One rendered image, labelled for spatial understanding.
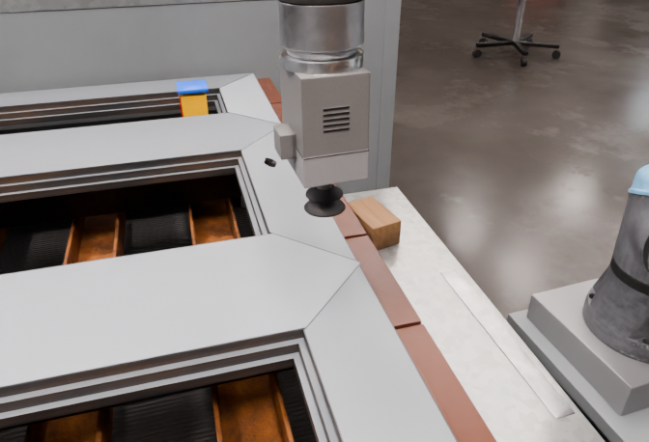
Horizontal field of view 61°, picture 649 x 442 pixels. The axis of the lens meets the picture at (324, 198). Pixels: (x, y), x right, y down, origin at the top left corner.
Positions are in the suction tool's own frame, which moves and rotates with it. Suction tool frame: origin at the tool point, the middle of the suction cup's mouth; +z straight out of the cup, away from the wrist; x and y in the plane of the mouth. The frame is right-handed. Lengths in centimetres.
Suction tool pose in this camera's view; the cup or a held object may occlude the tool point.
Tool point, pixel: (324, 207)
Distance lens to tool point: 57.4
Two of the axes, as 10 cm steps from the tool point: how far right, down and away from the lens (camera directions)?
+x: 9.6, -1.5, 2.5
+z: 0.1, 8.8, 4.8
